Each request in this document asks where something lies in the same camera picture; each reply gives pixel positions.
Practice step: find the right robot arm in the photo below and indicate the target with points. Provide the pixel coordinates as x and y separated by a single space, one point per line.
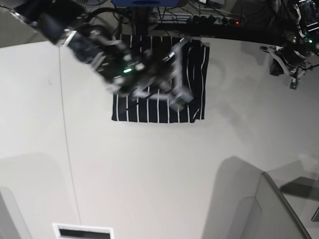
128 73

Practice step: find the navy white striped t-shirt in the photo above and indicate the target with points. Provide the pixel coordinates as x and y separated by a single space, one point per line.
154 105

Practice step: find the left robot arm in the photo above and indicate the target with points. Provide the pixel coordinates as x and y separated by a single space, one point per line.
306 25

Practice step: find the black table leg column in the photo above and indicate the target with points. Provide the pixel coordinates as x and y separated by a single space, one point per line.
141 17

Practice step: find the white power strip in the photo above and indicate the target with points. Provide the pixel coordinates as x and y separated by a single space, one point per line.
186 18

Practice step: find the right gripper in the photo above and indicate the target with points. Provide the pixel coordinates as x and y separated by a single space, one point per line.
163 79

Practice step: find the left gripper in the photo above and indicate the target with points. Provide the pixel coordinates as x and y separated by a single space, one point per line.
289 60

